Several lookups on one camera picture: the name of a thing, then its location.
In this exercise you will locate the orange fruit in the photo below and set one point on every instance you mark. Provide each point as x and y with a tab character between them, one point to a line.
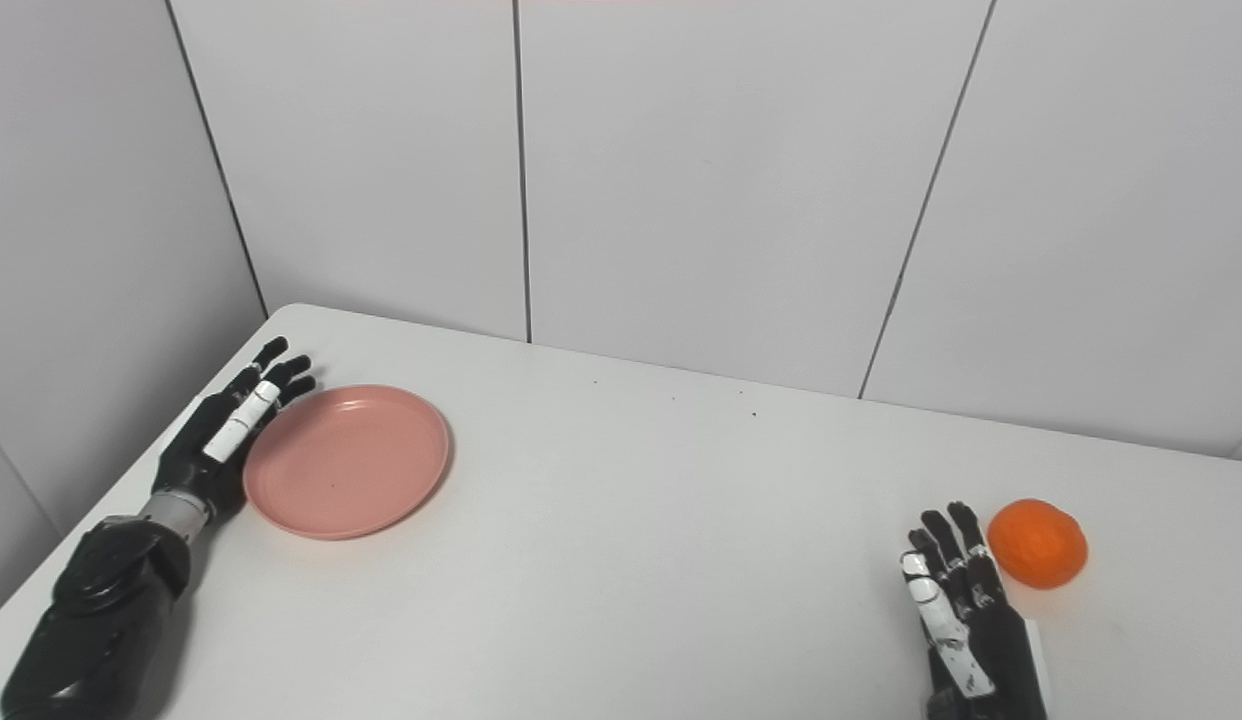
1038	543

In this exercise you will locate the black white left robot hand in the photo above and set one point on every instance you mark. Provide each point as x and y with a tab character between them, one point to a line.
196	465

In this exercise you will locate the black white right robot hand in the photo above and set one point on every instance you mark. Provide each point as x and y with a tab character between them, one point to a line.
1001	660

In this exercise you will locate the pink round plate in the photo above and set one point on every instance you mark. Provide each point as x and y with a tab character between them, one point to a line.
346	462

